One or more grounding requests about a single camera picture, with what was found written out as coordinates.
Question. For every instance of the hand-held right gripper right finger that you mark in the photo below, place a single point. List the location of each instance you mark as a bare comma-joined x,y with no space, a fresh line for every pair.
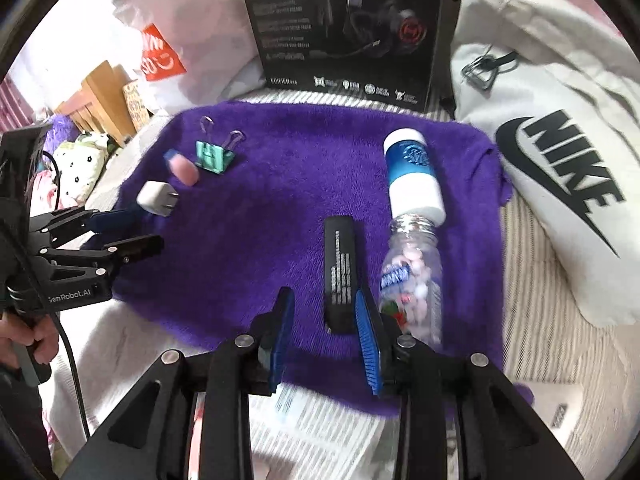
367,345

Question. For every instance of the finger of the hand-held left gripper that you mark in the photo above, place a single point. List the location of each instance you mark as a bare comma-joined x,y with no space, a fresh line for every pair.
112,220
132,250

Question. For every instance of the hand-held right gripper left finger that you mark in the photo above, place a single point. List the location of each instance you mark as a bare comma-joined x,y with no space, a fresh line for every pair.
280,340

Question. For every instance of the white charger plug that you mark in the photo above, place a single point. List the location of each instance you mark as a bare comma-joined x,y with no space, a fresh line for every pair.
154,199

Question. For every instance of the clear candy bottle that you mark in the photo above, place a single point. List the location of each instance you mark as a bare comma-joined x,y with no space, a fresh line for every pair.
412,285

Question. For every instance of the black rectangular bar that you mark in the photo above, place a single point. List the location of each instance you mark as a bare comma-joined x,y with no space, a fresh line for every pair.
340,270

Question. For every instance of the pink eraser with blue sleeve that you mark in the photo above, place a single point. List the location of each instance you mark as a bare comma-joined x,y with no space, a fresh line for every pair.
184,167

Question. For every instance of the green binder clip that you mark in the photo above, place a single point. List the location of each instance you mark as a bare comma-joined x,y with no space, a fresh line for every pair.
215,156

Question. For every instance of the white and blue bottle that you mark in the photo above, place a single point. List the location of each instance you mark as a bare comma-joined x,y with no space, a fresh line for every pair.
415,175

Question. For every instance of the person's left hand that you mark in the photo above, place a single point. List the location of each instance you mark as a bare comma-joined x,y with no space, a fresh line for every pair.
35,335

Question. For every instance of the white flower-print pillow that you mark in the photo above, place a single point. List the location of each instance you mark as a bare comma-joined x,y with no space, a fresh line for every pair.
80,165

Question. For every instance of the purple plush toy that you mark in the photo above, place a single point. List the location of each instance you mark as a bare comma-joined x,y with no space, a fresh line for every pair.
62,132

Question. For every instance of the light wooden headboard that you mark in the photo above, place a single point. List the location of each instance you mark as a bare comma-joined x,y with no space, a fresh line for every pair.
97,105

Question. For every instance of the brown patterned box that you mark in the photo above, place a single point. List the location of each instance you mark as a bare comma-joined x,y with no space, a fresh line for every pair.
136,105

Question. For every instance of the purple towel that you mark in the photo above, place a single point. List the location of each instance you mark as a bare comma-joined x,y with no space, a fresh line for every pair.
280,200

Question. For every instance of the white plastic shopping bag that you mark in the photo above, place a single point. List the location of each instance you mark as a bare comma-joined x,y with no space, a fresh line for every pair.
200,25

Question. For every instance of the white Nike bag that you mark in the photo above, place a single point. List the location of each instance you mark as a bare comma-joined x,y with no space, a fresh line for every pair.
560,135

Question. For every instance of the black headphone box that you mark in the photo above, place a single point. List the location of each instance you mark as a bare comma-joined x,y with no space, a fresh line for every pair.
340,30

